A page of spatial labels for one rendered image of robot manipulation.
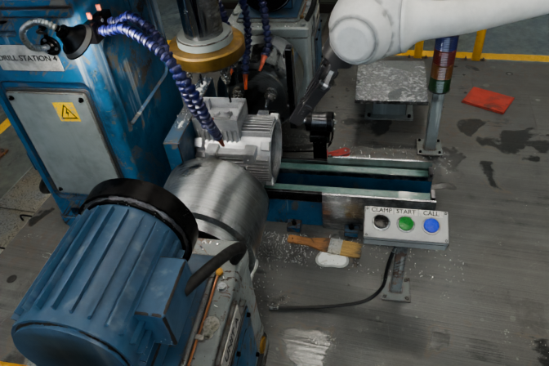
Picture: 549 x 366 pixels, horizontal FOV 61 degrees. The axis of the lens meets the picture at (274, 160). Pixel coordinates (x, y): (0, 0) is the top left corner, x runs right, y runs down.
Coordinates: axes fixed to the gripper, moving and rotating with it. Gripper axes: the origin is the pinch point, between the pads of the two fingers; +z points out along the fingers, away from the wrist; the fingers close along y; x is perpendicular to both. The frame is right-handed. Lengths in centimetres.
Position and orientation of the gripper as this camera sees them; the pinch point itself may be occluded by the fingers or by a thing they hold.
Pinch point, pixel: (301, 112)
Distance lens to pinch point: 110.3
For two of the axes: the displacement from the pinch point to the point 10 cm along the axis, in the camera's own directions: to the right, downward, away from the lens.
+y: -1.8, 6.6, -7.3
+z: -4.1, 6.2, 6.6
